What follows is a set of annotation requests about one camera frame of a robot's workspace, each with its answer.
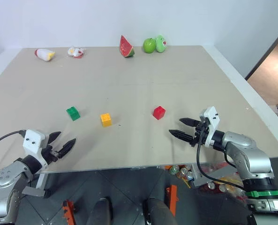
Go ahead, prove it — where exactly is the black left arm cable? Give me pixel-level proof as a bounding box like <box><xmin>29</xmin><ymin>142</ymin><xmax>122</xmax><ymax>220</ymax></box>
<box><xmin>0</xmin><ymin>129</ymin><xmax>27</xmax><ymax>150</ymax></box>

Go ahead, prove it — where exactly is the green toy apple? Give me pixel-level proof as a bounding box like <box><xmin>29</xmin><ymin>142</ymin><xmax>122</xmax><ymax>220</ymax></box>
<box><xmin>143</xmin><ymin>38</ymin><xmax>157</xmax><ymax>53</ymax></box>

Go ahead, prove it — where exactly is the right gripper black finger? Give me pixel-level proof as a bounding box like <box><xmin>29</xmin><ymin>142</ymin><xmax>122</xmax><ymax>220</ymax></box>
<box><xmin>168</xmin><ymin>129</ymin><xmax>196</xmax><ymax>144</ymax></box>
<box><xmin>179</xmin><ymin>117</ymin><xmax>202</xmax><ymax>128</ymax></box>

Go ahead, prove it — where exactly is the dark rounded shape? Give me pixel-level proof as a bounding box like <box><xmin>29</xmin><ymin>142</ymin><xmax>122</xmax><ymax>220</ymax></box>
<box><xmin>86</xmin><ymin>197</ymin><xmax>113</xmax><ymax>225</ymax></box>
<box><xmin>143</xmin><ymin>197</ymin><xmax>177</xmax><ymax>225</ymax></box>

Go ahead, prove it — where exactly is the orange black stand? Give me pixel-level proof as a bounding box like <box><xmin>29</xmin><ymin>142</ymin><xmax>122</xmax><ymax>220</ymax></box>
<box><xmin>165</xmin><ymin>184</ymin><xmax>178</xmax><ymax>217</ymax></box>
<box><xmin>62</xmin><ymin>199</ymin><xmax>76</xmax><ymax>225</ymax></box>

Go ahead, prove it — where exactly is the green drink can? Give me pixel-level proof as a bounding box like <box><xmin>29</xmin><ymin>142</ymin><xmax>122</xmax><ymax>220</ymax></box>
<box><xmin>168</xmin><ymin>165</ymin><xmax>180</xmax><ymax>176</ymax></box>

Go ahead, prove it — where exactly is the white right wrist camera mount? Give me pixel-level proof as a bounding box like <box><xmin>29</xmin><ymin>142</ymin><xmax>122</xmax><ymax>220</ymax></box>
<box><xmin>198</xmin><ymin>106</ymin><xmax>220</xmax><ymax>149</ymax></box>

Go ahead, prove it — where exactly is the grey bin of clutter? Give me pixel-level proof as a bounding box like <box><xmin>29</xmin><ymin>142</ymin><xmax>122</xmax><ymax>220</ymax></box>
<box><xmin>191</xmin><ymin>161</ymin><xmax>248</xmax><ymax>202</ymax></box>

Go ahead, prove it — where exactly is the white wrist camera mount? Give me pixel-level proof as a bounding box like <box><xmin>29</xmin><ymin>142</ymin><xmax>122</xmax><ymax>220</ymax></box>
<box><xmin>198</xmin><ymin>106</ymin><xmax>220</xmax><ymax>149</ymax></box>
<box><xmin>23</xmin><ymin>129</ymin><xmax>48</xmax><ymax>170</ymax></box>

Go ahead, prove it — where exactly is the yellow toy building block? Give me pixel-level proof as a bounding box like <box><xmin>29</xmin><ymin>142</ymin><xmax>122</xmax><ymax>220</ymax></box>
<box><xmin>100</xmin><ymin>113</ymin><xmax>113</xmax><ymax>128</ymax></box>

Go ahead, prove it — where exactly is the green toy building block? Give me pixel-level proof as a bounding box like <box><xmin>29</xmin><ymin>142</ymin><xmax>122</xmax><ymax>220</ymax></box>
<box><xmin>66</xmin><ymin>106</ymin><xmax>81</xmax><ymax>121</ymax></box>

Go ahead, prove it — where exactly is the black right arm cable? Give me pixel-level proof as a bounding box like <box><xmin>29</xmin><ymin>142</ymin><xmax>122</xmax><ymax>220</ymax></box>
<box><xmin>195</xmin><ymin>131</ymin><xmax>247</xmax><ymax>190</ymax></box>

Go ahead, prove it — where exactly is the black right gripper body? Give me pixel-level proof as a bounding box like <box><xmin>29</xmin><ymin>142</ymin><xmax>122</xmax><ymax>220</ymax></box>
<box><xmin>189</xmin><ymin>121</ymin><xmax>211</xmax><ymax>148</ymax></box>

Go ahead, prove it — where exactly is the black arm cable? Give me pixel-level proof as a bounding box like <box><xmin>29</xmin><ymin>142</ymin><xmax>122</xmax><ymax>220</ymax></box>
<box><xmin>0</xmin><ymin>129</ymin><xmax>27</xmax><ymax>150</ymax></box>
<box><xmin>195</xmin><ymin>131</ymin><xmax>247</xmax><ymax>190</ymax></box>

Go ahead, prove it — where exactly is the crumpled white red yellow toy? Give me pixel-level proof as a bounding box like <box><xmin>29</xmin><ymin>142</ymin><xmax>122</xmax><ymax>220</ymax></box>
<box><xmin>67</xmin><ymin>46</ymin><xmax>86</xmax><ymax>58</ymax></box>

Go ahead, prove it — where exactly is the white bottle toy yellow cap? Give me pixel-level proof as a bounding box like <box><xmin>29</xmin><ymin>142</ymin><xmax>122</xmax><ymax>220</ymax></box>
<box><xmin>34</xmin><ymin>48</ymin><xmax>56</xmax><ymax>62</ymax></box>

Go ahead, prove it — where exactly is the green plush toy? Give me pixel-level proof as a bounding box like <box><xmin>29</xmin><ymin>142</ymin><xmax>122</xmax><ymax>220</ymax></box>
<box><xmin>155</xmin><ymin>35</ymin><xmax>168</xmax><ymax>53</ymax></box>

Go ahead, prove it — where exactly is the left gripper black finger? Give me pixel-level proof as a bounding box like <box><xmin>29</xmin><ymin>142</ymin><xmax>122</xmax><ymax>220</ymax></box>
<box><xmin>59</xmin><ymin>138</ymin><xmax>77</xmax><ymax>159</ymax></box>
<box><xmin>47</xmin><ymin>131</ymin><xmax>62</xmax><ymax>144</ymax></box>

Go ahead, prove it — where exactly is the toy watermelon slice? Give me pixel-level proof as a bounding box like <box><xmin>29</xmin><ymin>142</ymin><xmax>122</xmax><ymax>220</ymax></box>
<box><xmin>119</xmin><ymin>35</ymin><xmax>135</xmax><ymax>58</ymax></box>

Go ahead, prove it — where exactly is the red toy building block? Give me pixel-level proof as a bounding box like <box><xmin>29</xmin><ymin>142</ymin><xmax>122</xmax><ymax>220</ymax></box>
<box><xmin>152</xmin><ymin>105</ymin><xmax>166</xmax><ymax>120</ymax></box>

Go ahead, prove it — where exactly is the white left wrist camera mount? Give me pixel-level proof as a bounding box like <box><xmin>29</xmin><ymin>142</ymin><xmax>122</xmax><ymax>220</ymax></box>
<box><xmin>23</xmin><ymin>129</ymin><xmax>48</xmax><ymax>170</ymax></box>

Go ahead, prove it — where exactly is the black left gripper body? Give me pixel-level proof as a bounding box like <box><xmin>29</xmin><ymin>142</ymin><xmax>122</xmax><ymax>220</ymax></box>
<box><xmin>40</xmin><ymin>144</ymin><xmax>60</xmax><ymax>165</ymax></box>

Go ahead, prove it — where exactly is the grey metal table bracket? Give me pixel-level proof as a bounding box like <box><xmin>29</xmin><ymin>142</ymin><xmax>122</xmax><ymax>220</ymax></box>
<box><xmin>22</xmin><ymin>172</ymin><xmax>48</xmax><ymax>197</ymax></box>

